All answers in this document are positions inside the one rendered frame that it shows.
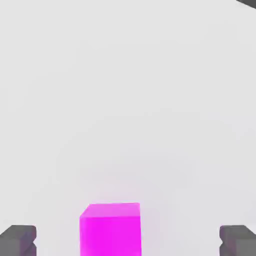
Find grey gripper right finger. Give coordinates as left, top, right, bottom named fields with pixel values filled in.
left=219, top=224, right=256, bottom=256

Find small magenta cube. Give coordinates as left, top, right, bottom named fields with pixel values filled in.
left=79, top=202, right=142, bottom=256

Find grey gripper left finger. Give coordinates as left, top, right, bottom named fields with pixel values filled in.
left=0, top=224, right=38, bottom=256

